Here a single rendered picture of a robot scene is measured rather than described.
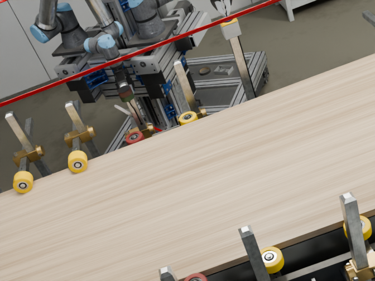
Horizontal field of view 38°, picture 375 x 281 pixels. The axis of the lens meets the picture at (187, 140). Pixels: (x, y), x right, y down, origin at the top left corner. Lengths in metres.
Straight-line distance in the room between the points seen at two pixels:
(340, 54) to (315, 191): 2.50
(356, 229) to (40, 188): 1.37
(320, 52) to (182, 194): 2.55
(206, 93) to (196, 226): 2.06
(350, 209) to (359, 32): 3.10
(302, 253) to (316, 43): 2.78
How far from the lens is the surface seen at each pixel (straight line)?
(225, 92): 3.76
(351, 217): 1.52
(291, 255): 1.88
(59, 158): 4.26
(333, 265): 1.73
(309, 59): 4.27
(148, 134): 2.49
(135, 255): 1.88
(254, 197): 1.89
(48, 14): 2.90
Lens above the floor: 2.19
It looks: 35 degrees down
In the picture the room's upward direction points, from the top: 22 degrees counter-clockwise
